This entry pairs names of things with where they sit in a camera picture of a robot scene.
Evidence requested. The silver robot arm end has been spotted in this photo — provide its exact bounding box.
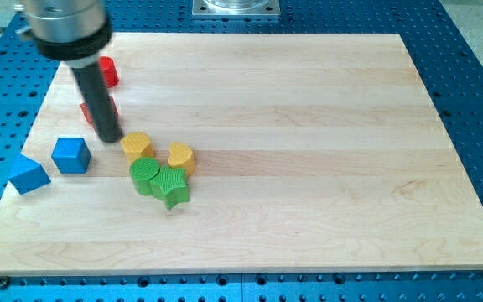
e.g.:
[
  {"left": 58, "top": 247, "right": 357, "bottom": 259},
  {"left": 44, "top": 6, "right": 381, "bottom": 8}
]
[{"left": 14, "top": 0, "right": 112, "bottom": 68}]

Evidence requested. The blue cube block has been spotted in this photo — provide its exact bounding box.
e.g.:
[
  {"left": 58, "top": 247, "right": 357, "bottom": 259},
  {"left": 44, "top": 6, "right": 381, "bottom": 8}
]
[{"left": 51, "top": 138, "right": 91, "bottom": 174}]

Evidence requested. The blue triangle block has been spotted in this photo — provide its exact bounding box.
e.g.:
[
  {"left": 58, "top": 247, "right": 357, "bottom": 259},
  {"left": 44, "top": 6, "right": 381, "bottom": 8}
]
[{"left": 8, "top": 154, "right": 51, "bottom": 195}]

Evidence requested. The yellow heart block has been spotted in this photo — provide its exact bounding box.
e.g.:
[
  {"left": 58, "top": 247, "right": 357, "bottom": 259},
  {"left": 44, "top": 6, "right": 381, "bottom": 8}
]
[{"left": 167, "top": 142, "right": 195, "bottom": 176}]

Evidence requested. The light wooden board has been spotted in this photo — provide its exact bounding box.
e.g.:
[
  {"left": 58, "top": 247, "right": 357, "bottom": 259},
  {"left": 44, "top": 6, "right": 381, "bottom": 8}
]
[{"left": 0, "top": 33, "right": 483, "bottom": 276}]

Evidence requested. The green star block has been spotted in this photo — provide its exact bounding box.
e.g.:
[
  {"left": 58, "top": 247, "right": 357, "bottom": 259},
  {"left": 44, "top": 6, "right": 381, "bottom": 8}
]
[{"left": 149, "top": 166, "right": 190, "bottom": 210}]

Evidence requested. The green cylinder block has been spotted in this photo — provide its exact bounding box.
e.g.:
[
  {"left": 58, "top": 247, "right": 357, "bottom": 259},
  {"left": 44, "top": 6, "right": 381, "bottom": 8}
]
[{"left": 129, "top": 157, "right": 160, "bottom": 195}]

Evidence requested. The yellow pentagon block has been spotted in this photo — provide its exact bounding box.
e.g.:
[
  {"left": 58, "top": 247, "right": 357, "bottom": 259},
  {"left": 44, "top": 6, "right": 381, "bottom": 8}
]
[{"left": 120, "top": 132, "right": 155, "bottom": 164}]

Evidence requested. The red cylinder block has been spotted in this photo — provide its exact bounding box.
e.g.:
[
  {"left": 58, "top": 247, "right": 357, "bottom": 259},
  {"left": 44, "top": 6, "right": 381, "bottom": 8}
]
[{"left": 99, "top": 56, "right": 120, "bottom": 88}]

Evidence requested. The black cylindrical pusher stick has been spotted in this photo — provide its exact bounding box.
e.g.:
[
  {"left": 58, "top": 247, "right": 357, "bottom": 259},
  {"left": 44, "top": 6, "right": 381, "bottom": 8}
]
[{"left": 67, "top": 56, "right": 122, "bottom": 143}]

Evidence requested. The red flat block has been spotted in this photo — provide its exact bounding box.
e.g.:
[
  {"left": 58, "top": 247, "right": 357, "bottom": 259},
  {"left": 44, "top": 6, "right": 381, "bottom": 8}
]
[{"left": 80, "top": 96, "right": 119, "bottom": 128}]

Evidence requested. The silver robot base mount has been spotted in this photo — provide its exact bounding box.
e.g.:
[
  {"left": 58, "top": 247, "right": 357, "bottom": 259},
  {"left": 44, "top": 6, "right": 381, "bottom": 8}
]
[{"left": 192, "top": 0, "right": 280, "bottom": 17}]

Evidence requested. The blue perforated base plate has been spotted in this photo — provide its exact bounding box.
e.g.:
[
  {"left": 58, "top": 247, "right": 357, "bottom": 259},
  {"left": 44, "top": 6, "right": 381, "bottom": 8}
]
[{"left": 0, "top": 1, "right": 483, "bottom": 301}]

